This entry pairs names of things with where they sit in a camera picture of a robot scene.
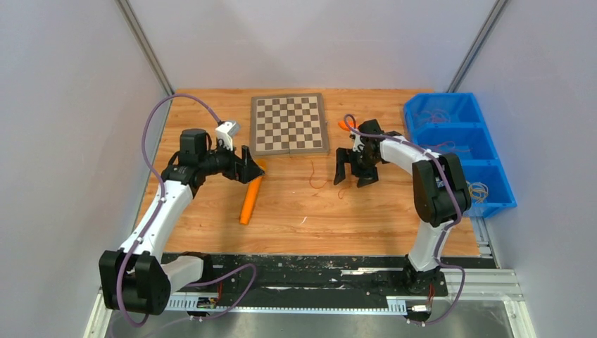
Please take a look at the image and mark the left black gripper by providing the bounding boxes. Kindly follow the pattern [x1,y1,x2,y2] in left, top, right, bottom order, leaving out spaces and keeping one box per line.
[199,137,264,184]

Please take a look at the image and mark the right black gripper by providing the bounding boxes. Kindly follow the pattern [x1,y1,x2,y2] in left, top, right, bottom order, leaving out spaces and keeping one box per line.
[334,148,380,188]

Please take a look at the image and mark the purple thin cable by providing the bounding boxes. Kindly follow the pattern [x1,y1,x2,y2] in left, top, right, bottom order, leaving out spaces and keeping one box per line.
[413,109,451,127]

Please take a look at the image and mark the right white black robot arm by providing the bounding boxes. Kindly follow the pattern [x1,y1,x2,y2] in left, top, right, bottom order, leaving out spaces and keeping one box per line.
[334,114,472,294]

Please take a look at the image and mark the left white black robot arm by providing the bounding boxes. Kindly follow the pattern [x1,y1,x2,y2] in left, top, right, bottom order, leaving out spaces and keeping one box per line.
[99,129,265,315]

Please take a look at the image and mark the orange carrot toy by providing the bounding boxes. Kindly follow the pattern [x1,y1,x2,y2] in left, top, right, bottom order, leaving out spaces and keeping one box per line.
[239,175,265,225]

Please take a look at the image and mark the orange curved plastic piece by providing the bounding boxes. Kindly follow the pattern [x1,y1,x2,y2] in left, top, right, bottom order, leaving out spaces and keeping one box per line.
[338,120,356,132]

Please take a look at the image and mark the wooden chessboard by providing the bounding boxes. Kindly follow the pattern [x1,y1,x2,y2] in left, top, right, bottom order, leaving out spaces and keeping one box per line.
[250,93,330,156]

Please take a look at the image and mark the blue three-compartment bin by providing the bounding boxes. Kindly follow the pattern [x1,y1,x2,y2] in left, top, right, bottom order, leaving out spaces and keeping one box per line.
[403,93,517,219]

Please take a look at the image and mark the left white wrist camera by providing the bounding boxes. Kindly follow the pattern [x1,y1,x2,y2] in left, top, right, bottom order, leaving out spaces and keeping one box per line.
[215,120,241,152]

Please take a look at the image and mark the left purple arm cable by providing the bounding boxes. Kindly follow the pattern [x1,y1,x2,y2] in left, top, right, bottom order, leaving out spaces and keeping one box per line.
[115,94,258,327]

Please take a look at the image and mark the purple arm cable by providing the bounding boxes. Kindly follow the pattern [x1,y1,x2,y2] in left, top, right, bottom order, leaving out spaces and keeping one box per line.
[344,113,466,327]
[115,94,258,327]

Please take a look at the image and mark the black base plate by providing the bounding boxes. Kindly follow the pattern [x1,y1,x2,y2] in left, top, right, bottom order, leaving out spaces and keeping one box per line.
[189,253,448,309]

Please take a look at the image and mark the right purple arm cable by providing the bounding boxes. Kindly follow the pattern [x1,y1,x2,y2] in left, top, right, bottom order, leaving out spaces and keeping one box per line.
[344,113,466,327]

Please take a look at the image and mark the aluminium frame rail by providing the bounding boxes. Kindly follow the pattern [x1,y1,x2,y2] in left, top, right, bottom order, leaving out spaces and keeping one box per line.
[84,213,537,337]

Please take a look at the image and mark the left corner aluminium post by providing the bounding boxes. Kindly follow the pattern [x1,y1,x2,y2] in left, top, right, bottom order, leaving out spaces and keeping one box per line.
[115,0,175,95]

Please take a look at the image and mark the corner aluminium post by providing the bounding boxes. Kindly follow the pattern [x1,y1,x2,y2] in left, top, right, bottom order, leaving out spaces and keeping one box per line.
[115,0,175,95]
[445,0,510,93]

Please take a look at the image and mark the right corner aluminium post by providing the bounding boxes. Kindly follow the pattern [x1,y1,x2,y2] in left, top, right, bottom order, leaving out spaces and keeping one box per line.
[445,0,510,93]

